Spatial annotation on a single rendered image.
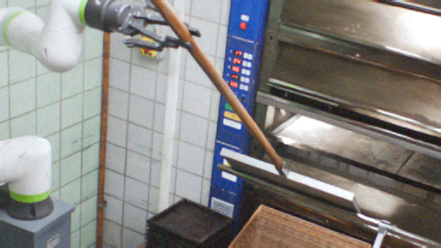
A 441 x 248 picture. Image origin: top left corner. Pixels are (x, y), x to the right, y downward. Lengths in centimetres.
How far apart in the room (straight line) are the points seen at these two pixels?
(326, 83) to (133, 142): 112
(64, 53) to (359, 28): 133
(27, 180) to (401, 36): 146
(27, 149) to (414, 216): 159
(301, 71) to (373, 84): 32
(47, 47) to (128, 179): 188
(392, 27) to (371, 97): 30
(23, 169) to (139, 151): 135
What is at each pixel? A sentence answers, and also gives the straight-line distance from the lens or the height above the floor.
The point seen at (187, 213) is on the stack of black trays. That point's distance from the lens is 319.
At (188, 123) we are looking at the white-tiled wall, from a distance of 327.
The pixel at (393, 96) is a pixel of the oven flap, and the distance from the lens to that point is 279.
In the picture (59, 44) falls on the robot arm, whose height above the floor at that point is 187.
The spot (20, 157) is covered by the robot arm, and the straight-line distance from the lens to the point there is 222.
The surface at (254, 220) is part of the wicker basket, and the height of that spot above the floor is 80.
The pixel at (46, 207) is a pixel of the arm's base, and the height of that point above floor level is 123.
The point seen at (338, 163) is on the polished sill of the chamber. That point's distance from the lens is 296.
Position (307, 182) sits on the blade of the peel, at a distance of 251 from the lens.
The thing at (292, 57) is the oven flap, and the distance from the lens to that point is 293.
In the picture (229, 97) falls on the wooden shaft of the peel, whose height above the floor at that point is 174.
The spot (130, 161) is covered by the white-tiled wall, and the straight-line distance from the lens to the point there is 357.
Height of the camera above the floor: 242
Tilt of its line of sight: 24 degrees down
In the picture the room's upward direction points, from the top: 9 degrees clockwise
